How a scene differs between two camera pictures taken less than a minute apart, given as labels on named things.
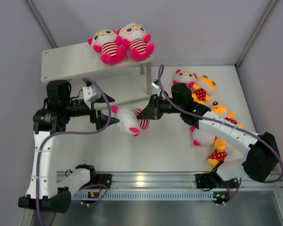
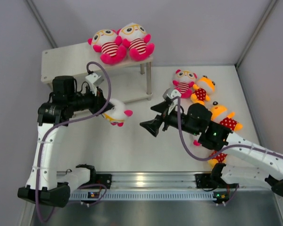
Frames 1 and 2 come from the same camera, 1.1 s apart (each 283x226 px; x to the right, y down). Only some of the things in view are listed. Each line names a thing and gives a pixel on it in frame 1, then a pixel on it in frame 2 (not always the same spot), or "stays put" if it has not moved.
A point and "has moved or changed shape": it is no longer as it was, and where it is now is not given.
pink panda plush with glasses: (135, 37) stays put
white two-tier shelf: (125, 82) stays put
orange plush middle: (220, 109) stays put
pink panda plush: (108, 42) stays put
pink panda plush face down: (128, 120) has moved or changed shape
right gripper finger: (149, 112) to (160, 107)
